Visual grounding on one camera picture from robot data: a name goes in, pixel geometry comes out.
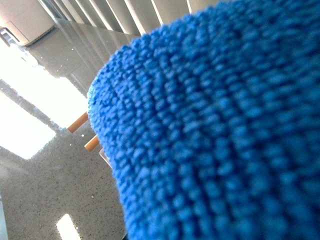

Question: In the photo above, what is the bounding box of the blue microfiber cloth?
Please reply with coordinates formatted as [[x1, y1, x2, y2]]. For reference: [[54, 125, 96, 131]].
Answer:
[[87, 0, 320, 240]]

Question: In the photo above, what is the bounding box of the white towel rack with wooden bars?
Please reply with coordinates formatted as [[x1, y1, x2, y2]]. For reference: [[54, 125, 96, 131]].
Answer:
[[66, 112, 112, 168]]

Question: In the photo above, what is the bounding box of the white appliance in background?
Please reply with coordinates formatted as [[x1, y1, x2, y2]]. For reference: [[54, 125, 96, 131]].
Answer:
[[0, 0, 55, 46]]

